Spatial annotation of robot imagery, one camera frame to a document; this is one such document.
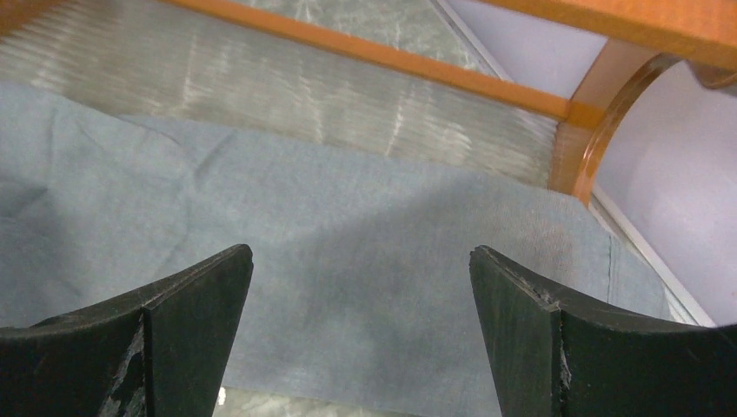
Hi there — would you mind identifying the orange wooden rack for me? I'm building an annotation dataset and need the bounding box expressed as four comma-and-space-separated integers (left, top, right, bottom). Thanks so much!
0, 0, 737, 209

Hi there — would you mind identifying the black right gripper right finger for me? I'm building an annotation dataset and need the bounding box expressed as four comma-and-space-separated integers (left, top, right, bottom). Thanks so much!
469, 246, 736, 416

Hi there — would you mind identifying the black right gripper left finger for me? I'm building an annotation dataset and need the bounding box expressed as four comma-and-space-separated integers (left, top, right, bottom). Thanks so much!
1, 244, 254, 416

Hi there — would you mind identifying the grey button-up shirt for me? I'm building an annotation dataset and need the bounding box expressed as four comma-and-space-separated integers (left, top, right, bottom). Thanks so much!
1, 83, 671, 416

